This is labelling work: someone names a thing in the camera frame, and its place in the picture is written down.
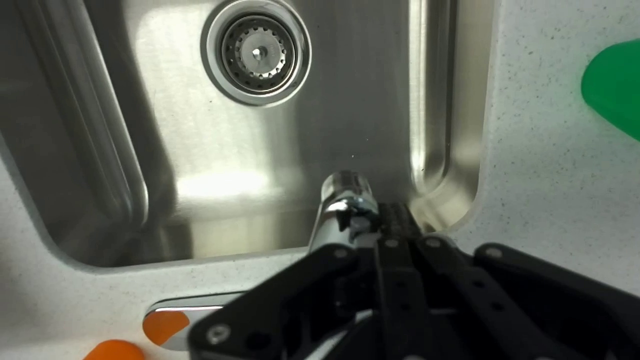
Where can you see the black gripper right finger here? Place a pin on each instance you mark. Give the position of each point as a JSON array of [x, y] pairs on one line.
[[493, 307]]

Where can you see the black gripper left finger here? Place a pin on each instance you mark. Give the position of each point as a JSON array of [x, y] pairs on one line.
[[301, 301]]

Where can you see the chrome tap base with lever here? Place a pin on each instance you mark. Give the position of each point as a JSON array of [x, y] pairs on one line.
[[193, 302]]

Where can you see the stainless steel sink basin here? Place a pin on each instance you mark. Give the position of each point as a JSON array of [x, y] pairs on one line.
[[267, 146]]

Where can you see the orange plastic cup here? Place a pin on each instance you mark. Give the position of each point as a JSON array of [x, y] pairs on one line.
[[112, 351]]

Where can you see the metal sink drain strainer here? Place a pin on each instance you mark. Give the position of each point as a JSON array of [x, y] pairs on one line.
[[257, 53]]

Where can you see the green plastic cup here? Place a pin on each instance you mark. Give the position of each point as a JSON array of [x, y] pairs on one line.
[[616, 82]]

